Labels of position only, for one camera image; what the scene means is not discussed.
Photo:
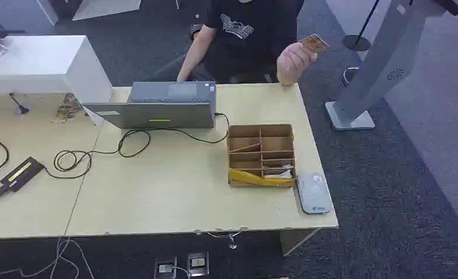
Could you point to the person's left hand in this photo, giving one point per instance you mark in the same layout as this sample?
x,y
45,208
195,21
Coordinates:
x,y
293,61

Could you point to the brown card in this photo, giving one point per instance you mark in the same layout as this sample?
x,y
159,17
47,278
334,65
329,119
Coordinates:
x,y
314,42

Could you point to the person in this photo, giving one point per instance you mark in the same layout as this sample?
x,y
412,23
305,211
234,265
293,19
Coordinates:
x,y
248,50

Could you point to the grey kiosk stand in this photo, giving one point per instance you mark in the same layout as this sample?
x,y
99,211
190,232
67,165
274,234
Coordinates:
x,y
383,61

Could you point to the wooden compartment box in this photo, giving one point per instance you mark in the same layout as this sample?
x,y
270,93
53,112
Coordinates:
x,y
269,148

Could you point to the yellow plastic bag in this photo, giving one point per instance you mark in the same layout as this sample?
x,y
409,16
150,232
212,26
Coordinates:
x,y
252,179

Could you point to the grey card reader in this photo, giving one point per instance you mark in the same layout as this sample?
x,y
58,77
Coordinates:
x,y
313,194

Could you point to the grey laptop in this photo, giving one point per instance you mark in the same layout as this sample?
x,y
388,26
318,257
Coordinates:
x,y
163,111

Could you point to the wooden desk leg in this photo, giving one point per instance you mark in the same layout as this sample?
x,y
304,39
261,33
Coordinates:
x,y
294,240

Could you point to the white panel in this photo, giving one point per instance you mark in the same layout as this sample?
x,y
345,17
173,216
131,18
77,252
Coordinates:
x,y
105,7

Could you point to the floor socket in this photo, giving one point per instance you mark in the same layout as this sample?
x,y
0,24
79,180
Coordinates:
x,y
198,263
165,267

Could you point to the white box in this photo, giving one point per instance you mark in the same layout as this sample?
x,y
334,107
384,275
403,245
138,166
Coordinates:
x,y
40,65

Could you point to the small black microphone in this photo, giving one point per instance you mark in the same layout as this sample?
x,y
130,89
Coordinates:
x,y
22,109

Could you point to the black power adapter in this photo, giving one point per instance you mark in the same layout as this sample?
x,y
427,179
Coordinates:
x,y
23,173

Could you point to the black stanchion post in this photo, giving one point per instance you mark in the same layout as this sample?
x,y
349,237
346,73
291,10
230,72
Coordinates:
x,y
357,41

